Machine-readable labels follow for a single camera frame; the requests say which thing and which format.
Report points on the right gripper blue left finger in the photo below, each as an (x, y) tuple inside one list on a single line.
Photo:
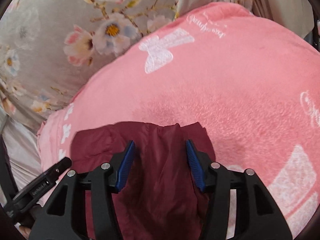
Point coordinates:
[(64, 214)]

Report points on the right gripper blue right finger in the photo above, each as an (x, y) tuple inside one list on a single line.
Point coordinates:
[(257, 214)]

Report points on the maroon quilted puffer jacket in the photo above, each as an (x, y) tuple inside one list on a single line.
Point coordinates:
[(160, 199)]

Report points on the person's left hand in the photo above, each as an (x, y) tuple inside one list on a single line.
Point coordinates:
[(25, 231)]

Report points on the white satin sheet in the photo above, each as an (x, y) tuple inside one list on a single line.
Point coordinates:
[(21, 144)]

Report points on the pink fleece blanket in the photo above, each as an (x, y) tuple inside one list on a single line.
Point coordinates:
[(251, 83)]

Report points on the grey floral quilt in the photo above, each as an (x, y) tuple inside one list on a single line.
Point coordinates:
[(50, 48)]

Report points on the beige curtain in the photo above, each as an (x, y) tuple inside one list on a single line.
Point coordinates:
[(295, 15)]

